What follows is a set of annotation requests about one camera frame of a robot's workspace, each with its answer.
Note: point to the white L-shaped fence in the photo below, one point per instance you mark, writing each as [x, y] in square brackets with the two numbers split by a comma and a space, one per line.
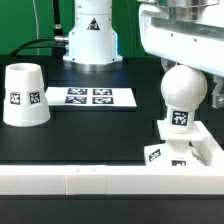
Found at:
[207, 179]

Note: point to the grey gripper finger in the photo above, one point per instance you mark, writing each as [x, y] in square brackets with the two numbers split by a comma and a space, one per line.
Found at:
[218, 92]

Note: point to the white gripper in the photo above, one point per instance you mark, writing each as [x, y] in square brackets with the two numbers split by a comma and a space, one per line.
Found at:
[189, 32]

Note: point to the white lamp bulb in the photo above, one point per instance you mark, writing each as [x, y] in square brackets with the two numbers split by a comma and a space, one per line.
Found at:
[183, 89]

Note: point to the white lamp base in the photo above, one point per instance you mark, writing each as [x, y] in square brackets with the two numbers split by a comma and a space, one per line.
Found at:
[175, 151]

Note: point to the white lamp shade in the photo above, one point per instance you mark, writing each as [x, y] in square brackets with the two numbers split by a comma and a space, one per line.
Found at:
[25, 103]

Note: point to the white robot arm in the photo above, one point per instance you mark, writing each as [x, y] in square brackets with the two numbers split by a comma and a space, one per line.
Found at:
[92, 43]

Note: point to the white marker sheet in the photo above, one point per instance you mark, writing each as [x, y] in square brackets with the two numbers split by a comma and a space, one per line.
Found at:
[83, 96]

